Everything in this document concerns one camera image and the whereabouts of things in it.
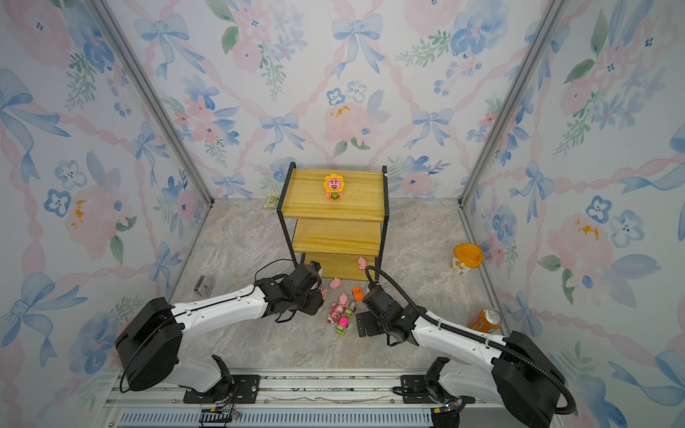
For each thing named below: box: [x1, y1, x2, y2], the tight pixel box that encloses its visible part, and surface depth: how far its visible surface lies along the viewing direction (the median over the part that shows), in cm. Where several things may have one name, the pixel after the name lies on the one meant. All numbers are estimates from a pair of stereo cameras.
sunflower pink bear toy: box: [323, 172, 345, 200], surface depth 73 cm
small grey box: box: [193, 275, 214, 297], surface depth 92 cm
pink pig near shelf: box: [329, 276, 343, 290], surface depth 95 cm
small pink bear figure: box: [327, 302, 346, 324], surface depth 87 cm
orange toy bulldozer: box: [351, 286, 365, 302], surface depth 92 cm
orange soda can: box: [469, 307, 504, 333], surface depth 78 cm
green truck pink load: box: [335, 316, 349, 337], surface depth 85 cm
